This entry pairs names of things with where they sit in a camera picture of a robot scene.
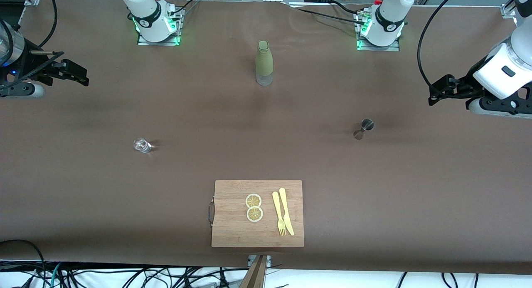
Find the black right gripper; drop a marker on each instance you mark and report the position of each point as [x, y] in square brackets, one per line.
[30, 60]

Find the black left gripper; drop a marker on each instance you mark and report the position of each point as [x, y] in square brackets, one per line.
[464, 84]

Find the steel double jigger cup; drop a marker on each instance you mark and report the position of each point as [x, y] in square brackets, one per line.
[367, 124]

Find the clear glass beaker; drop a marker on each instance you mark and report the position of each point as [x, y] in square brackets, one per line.
[142, 145]

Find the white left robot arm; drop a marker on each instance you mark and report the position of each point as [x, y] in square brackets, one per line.
[390, 18]

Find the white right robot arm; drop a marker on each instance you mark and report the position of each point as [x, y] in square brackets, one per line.
[145, 13]

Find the glass bottle with green sleeve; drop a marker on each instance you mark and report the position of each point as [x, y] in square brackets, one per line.
[264, 59]

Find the yellow plastic knife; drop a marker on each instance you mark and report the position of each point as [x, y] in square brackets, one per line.
[284, 200]

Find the yellow plastic fork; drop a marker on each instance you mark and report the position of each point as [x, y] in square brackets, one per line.
[276, 205]

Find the lemon slice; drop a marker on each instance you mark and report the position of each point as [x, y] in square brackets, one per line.
[253, 200]
[254, 214]

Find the aluminium table corner bracket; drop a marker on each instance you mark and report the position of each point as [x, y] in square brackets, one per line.
[33, 0]
[508, 10]

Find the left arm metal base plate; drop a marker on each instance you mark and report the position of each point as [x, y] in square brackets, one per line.
[390, 48]

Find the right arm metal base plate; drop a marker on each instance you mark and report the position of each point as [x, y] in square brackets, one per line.
[174, 40]

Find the small metal clamp bracket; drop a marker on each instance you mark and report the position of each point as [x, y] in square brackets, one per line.
[268, 261]

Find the brown wooden post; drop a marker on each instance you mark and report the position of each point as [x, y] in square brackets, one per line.
[255, 275]

